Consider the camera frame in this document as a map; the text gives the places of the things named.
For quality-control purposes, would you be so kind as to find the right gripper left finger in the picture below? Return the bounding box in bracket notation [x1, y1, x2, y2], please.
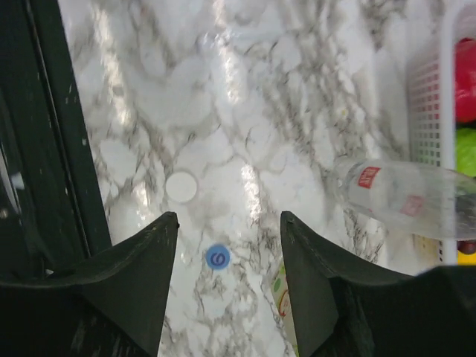
[1, 212, 179, 356]

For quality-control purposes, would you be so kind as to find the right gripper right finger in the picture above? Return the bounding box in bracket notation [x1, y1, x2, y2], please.
[280, 211, 475, 356]

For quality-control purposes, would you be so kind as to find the blue bottle cap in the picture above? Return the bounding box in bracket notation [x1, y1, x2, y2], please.
[205, 244, 231, 270]

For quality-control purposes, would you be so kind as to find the clear red-label water bottle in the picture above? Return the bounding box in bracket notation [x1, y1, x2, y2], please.
[328, 157, 475, 241]

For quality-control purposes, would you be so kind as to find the white bottle cap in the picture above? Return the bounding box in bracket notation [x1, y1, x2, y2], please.
[165, 171, 198, 203]

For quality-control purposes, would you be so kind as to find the green lime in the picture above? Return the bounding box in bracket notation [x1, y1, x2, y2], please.
[455, 128, 476, 177]

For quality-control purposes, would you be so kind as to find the white plastic fruit basket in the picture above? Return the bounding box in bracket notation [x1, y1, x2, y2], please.
[406, 1, 475, 266]

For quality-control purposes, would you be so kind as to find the red dragon fruit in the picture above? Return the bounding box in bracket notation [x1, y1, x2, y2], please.
[454, 38, 475, 124]

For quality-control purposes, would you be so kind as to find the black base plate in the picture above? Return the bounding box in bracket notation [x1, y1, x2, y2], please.
[1, 1, 112, 280]

